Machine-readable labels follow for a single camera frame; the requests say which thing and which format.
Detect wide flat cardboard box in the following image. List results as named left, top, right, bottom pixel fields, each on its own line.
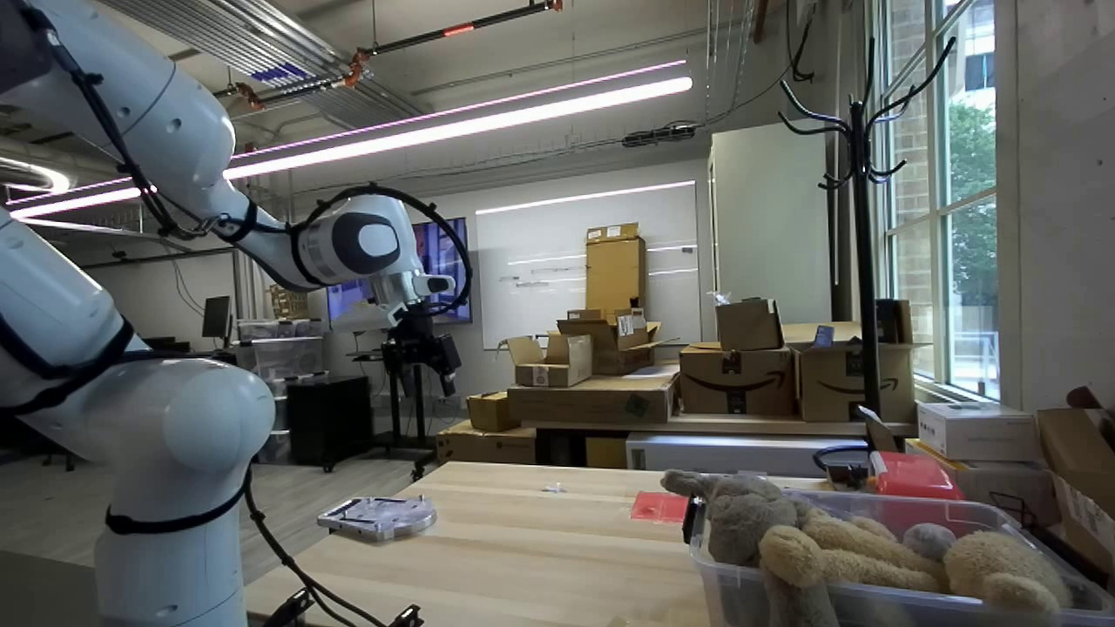
left=505, top=370, right=681, bottom=430

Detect white whiteboard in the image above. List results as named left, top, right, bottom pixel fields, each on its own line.
left=475, top=177, right=703, bottom=353

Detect brown smile logo cardboard box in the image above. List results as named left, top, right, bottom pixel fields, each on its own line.
left=675, top=342, right=800, bottom=422
left=796, top=339, right=920, bottom=425

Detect grey plush toy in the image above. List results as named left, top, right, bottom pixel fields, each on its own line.
left=660, top=466, right=808, bottom=570

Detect black tripod stand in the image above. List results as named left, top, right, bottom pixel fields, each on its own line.
left=380, top=342, right=444, bottom=486

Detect open flapped cardboard box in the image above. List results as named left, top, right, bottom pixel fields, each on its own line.
left=505, top=330, right=597, bottom=394

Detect long ceiling light strip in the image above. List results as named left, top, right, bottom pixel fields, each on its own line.
left=3, top=56, right=698, bottom=222

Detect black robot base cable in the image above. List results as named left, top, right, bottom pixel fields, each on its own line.
left=242, top=465, right=430, bottom=627

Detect tan plush toy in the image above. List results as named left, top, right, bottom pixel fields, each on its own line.
left=756, top=509, right=947, bottom=627
left=937, top=526, right=1075, bottom=620

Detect white cardboard box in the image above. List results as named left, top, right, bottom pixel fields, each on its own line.
left=912, top=399, right=1046, bottom=466

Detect open brown cardboard box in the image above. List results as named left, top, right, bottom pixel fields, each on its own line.
left=1035, top=385, right=1115, bottom=586

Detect black cable loop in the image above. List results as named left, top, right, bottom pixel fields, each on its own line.
left=808, top=444, right=879, bottom=489

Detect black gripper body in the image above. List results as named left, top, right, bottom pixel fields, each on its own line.
left=386, top=308, right=461, bottom=379

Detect long grey storage box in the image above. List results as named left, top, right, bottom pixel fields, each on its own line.
left=623, top=433, right=875, bottom=478

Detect small tilted cardboard box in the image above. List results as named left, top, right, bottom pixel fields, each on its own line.
left=714, top=296, right=786, bottom=357

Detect clear plastic storage bin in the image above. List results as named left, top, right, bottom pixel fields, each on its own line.
left=683, top=486, right=1115, bottom=627

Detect tall upright cardboard box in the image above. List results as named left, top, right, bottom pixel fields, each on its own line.
left=581, top=220, right=647, bottom=325

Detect black low cabinet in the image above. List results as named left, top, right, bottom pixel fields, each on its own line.
left=282, top=370, right=380, bottom=472

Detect red plastic container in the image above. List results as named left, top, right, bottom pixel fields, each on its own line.
left=866, top=450, right=964, bottom=503

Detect small desk monitor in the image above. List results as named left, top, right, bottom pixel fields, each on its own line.
left=200, top=293, right=238, bottom=350

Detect black coat rack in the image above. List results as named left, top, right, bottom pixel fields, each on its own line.
left=775, top=31, right=963, bottom=430

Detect stacked brown cardboard boxes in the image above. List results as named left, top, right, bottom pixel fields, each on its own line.
left=553, top=308, right=670, bottom=379

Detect large window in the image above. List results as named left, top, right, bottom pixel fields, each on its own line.
left=866, top=0, right=1003, bottom=403

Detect wall mounted display screen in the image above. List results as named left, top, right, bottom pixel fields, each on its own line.
left=323, top=212, right=476, bottom=330

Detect small square cardboard box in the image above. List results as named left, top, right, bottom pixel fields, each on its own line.
left=465, top=392, right=521, bottom=437

